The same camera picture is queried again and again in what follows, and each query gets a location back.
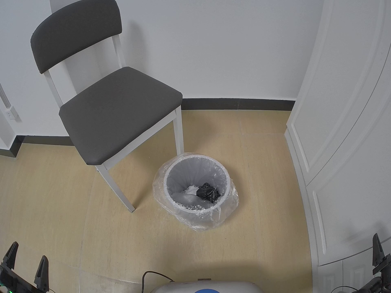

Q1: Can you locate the black plastic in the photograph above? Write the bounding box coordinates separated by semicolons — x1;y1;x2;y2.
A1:
195;183;220;204

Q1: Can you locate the clear plastic bag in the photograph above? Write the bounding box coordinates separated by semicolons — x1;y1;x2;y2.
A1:
153;152;239;233

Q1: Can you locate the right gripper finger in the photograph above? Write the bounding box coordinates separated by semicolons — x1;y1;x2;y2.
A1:
372;233;384;266

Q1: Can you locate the black cable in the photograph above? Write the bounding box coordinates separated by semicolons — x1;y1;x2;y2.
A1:
142;270;175;293

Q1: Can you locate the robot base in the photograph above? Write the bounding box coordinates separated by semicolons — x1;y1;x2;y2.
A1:
151;278;260;293

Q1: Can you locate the white wardrobe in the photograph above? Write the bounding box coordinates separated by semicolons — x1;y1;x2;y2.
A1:
286;0;391;293

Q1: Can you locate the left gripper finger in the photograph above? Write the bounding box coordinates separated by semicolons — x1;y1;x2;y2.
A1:
34;255;49;291
1;241;19;269

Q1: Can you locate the white chair with grey cushions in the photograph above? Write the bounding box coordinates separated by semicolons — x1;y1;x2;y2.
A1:
30;0;184;213

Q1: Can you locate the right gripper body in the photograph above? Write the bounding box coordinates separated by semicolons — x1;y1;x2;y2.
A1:
354;253;391;293

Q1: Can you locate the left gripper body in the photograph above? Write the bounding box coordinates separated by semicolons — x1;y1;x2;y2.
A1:
0;265;48;293

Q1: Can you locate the white trash bin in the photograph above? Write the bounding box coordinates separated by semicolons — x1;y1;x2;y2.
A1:
163;154;231;225

